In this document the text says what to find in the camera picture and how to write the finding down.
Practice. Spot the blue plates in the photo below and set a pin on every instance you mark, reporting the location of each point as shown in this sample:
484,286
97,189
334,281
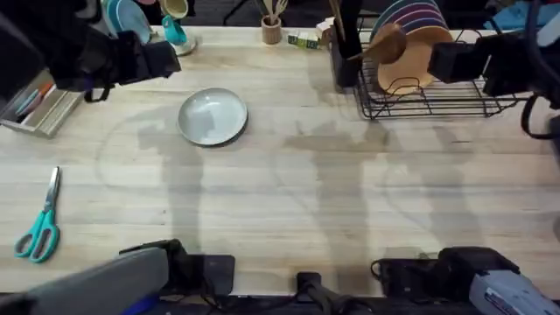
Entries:
129,17

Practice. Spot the cream cup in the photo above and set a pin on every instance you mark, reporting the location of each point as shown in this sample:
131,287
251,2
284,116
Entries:
175,8

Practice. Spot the black rail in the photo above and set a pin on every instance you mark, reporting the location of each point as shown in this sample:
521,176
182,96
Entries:
394,306

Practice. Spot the blue cloth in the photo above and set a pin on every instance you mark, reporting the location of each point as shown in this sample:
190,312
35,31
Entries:
512,15

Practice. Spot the teal cup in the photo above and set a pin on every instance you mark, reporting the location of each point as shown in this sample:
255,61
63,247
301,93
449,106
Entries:
174,30

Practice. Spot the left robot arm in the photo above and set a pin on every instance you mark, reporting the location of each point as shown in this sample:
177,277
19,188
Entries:
96,280

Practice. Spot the small pale box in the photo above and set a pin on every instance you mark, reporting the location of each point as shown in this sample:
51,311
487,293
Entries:
324,30

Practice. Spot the wooden utensils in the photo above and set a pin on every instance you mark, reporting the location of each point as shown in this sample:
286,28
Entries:
273,9

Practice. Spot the wooden utensil cup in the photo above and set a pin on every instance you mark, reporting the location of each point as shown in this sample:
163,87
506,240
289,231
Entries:
271,31

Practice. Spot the green toy blocks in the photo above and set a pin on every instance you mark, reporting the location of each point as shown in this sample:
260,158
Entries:
303,40

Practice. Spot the grey round plate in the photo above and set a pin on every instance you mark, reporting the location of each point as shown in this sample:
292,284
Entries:
212,116

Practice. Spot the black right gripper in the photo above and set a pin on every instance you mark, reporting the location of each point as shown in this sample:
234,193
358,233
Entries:
503,61

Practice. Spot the striped plate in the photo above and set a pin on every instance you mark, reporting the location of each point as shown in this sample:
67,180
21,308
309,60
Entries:
411,13

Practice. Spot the white cup stand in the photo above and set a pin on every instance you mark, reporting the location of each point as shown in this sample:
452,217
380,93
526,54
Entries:
186,46

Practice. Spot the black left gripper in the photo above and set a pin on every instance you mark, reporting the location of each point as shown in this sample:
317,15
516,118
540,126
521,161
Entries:
109,61

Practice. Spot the large wooden plate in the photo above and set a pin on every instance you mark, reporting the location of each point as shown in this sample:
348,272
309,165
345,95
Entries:
415,57

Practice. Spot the black cutlery holder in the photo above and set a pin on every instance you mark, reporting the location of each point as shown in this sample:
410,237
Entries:
347,44

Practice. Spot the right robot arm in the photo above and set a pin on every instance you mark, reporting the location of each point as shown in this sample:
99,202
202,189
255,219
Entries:
507,289

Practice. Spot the small brown wooden plate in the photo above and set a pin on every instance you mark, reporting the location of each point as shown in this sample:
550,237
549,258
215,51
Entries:
387,46

